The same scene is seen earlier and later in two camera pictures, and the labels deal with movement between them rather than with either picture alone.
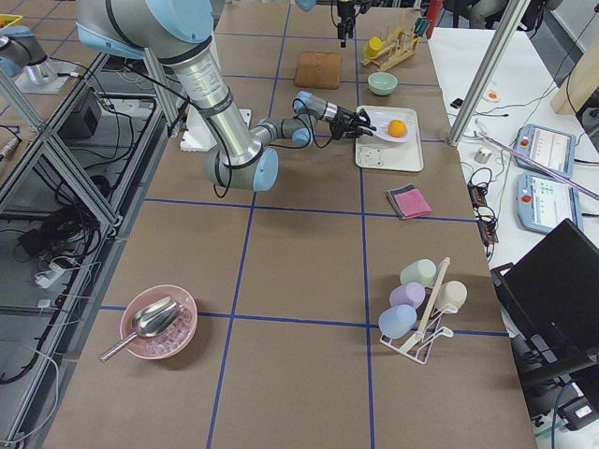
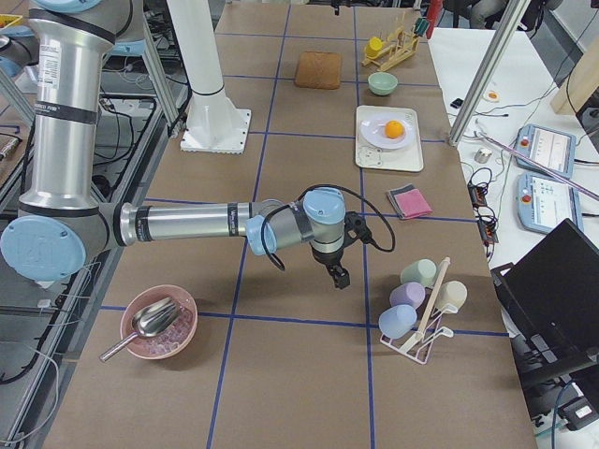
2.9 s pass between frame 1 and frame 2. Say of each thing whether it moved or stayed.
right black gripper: moved
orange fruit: stayed
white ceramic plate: moved
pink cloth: stayed
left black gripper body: moved
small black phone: stayed
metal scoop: stayed
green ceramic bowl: stayed
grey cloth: stayed
